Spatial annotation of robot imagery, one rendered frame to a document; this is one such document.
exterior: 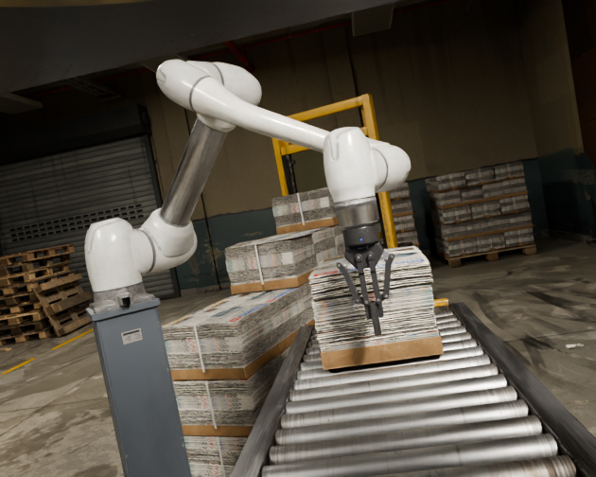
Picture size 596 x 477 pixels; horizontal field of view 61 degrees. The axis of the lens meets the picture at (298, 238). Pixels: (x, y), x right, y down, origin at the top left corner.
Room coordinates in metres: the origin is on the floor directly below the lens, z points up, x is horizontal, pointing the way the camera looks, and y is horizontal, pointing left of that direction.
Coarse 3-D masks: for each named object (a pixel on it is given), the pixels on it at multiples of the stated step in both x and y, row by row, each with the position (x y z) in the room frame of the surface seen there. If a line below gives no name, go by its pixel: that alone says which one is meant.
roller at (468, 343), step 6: (450, 342) 1.25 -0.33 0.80; (456, 342) 1.25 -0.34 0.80; (462, 342) 1.24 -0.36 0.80; (468, 342) 1.24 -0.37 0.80; (474, 342) 1.23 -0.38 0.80; (444, 348) 1.24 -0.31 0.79; (450, 348) 1.24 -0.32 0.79; (456, 348) 1.23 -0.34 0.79; (300, 366) 1.29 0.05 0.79; (306, 366) 1.29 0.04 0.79; (312, 366) 1.29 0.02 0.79; (318, 366) 1.28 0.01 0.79
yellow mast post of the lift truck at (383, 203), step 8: (368, 96) 3.33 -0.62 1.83; (368, 104) 3.33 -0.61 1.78; (368, 112) 3.33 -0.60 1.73; (368, 120) 3.33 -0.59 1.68; (376, 120) 3.38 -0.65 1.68; (368, 128) 3.34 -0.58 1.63; (376, 128) 3.35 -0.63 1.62; (368, 136) 3.34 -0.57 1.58; (376, 136) 3.33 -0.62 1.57; (384, 192) 3.32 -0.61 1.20; (384, 200) 3.33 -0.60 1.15; (384, 208) 3.33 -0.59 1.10; (384, 216) 3.34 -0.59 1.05; (392, 216) 3.37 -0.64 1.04; (384, 224) 3.34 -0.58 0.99; (392, 224) 3.34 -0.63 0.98; (384, 232) 3.36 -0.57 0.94; (392, 232) 3.33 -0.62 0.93; (384, 240) 3.37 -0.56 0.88; (392, 240) 3.33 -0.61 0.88; (384, 248) 3.37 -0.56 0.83
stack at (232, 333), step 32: (288, 288) 2.45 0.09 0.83; (192, 320) 2.05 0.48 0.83; (224, 320) 1.93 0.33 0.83; (256, 320) 2.01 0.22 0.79; (288, 320) 2.25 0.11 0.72; (192, 352) 1.98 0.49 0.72; (224, 352) 1.91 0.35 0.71; (256, 352) 1.98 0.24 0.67; (192, 384) 1.99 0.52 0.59; (224, 384) 1.92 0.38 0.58; (256, 384) 1.93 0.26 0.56; (192, 416) 2.00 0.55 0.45; (224, 416) 1.93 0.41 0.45; (256, 416) 1.90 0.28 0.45; (192, 448) 2.02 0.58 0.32; (224, 448) 1.95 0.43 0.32
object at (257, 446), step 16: (304, 336) 1.58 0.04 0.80; (288, 352) 1.43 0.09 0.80; (304, 352) 1.41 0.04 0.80; (288, 368) 1.28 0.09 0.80; (272, 384) 1.18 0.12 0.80; (288, 384) 1.16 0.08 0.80; (272, 400) 1.08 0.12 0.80; (288, 400) 1.08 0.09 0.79; (272, 416) 0.99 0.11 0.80; (256, 432) 0.93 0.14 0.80; (272, 432) 0.92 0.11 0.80; (256, 448) 0.87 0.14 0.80; (240, 464) 0.82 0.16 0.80; (256, 464) 0.81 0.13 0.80
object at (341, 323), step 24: (384, 264) 1.20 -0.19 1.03; (408, 264) 1.16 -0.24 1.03; (312, 288) 1.20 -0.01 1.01; (336, 288) 1.19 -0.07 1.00; (360, 288) 1.18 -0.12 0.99; (408, 288) 1.17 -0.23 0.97; (336, 312) 1.20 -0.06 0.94; (360, 312) 1.19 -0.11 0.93; (384, 312) 1.18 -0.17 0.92; (408, 312) 1.17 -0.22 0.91; (432, 312) 1.16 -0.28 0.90; (336, 336) 1.20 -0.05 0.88; (360, 336) 1.19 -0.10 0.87; (384, 336) 1.18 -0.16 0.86; (408, 336) 1.17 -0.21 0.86; (432, 336) 1.16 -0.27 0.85
